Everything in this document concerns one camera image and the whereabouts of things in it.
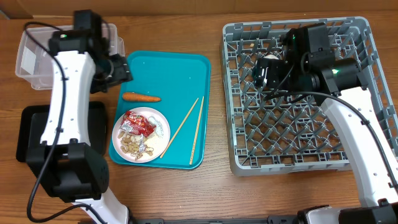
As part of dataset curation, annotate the wooden chopstick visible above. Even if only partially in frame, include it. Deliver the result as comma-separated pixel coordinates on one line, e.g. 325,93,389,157
189,96,205,166
160,98,198,159

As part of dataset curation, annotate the red snack wrapper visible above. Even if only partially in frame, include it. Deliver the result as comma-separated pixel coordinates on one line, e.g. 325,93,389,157
120,111,156,137

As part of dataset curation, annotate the grey dishwasher rack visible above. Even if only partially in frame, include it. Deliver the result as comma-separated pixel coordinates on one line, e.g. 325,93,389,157
221,17,397,176

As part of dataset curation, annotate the wooden chopstick left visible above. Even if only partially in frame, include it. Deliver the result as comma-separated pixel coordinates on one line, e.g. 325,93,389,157
160,98,198,159

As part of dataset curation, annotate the white plate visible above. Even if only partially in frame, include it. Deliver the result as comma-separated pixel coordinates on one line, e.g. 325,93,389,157
112,107,170,164

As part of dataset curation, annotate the white crumpled tissue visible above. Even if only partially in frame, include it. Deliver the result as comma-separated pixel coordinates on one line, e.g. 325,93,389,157
148,116,164,138

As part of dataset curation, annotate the black rectangular tray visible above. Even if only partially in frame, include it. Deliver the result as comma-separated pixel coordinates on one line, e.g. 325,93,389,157
16,101,108,162

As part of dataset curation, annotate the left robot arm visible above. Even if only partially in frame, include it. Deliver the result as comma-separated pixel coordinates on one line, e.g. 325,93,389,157
25,9,134,223

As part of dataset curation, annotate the peanut pile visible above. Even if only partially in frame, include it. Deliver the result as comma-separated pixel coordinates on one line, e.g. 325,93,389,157
118,131,154,161

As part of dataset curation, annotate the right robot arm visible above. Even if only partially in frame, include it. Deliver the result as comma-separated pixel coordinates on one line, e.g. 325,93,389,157
253,22,397,223

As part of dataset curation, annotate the wooden chopstick right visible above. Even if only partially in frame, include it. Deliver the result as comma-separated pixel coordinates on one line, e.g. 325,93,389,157
189,96,205,166

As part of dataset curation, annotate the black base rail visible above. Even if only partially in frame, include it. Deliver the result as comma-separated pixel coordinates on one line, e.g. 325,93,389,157
129,215,299,224

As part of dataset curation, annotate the clear plastic storage bin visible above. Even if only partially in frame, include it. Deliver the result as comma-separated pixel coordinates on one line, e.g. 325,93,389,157
15,24,125,90

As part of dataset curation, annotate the teal serving tray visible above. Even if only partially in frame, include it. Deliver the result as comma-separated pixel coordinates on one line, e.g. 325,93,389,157
114,50,211,170

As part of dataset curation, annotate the pink white bowl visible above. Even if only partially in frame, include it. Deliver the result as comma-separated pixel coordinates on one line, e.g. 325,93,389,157
264,54,279,60

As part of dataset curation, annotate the orange carrot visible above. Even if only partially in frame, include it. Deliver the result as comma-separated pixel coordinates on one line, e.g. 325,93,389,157
122,92,161,103

